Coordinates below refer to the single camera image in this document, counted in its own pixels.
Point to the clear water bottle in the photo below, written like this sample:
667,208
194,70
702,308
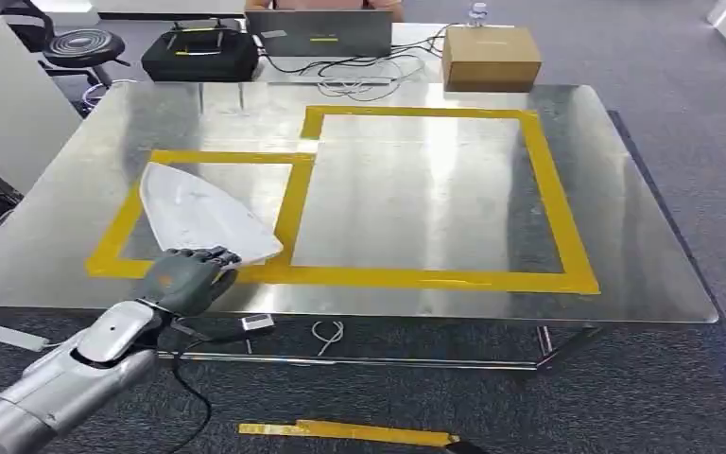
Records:
478,12

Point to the yellow tape strip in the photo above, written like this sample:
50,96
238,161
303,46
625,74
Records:
350,431

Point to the flat white box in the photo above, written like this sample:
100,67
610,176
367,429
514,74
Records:
12,337

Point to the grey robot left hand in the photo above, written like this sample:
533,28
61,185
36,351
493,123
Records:
181,282

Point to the person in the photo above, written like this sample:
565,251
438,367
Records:
322,3

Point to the brown cardboard box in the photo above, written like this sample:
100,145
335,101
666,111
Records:
491,62

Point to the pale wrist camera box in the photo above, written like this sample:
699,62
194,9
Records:
256,323

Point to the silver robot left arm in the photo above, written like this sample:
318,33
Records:
56,382

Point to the grey laptop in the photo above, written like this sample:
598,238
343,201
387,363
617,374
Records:
319,31

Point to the steel table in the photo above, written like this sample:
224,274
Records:
400,207

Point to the white triangular plastic part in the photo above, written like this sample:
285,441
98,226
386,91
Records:
194,213

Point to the black round stool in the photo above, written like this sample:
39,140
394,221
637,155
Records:
81,47

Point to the black office chair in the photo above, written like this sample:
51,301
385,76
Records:
45,28

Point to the black carrying case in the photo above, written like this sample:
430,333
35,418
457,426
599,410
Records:
200,62

